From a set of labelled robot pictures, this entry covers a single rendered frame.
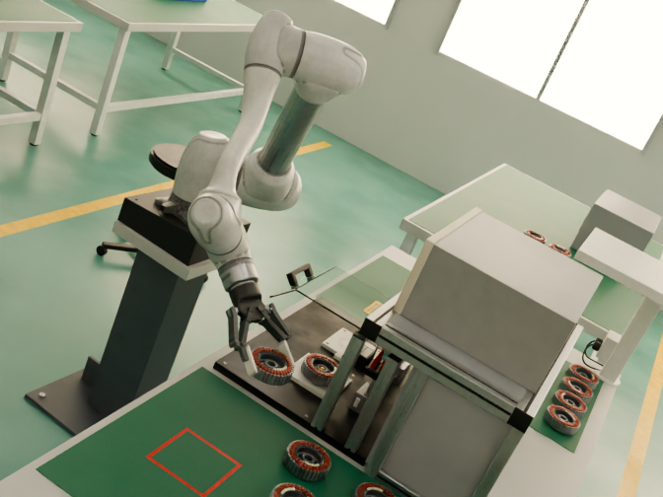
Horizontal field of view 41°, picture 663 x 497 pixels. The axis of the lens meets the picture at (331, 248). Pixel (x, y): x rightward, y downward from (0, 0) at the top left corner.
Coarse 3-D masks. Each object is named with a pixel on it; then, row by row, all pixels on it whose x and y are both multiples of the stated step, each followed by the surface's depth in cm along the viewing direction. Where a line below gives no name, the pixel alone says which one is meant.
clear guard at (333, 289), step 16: (320, 272) 235; (336, 272) 235; (288, 288) 223; (304, 288) 219; (320, 288) 223; (336, 288) 226; (352, 288) 230; (368, 288) 234; (320, 304) 215; (336, 304) 218; (352, 304) 222; (368, 304) 225; (352, 320) 214
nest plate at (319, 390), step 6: (306, 354) 249; (300, 360) 244; (300, 366) 242; (294, 372) 238; (300, 372) 239; (294, 378) 236; (300, 378) 236; (306, 378) 238; (348, 378) 246; (300, 384) 235; (306, 384) 235; (312, 384) 236; (348, 384) 243; (312, 390) 234; (318, 390) 234; (324, 390) 235; (342, 390) 241
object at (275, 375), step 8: (256, 352) 207; (264, 352) 210; (272, 352) 211; (280, 352) 212; (256, 360) 204; (264, 360) 210; (272, 360) 209; (280, 360) 210; (288, 360) 210; (264, 368) 203; (272, 368) 206; (280, 368) 210; (288, 368) 207; (256, 376) 204; (264, 376) 203; (272, 376) 203; (280, 376) 204; (288, 376) 205; (272, 384) 204; (280, 384) 205
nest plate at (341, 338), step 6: (342, 330) 269; (336, 336) 264; (342, 336) 266; (348, 336) 267; (324, 342) 258; (330, 342) 260; (336, 342) 261; (342, 342) 263; (348, 342) 264; (366, 342) 268; (330, 348) 257; (336, 348) 258; (372, 348) 266
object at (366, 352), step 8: (360, 352) 232; (368, 352) 234; (360, 360) 231; (368, 360) 232; (360, 368) 231; (368, 368) 231; (376, 368) 233; (368, 376) 231; (376, 376) 230; (368, 392) 233
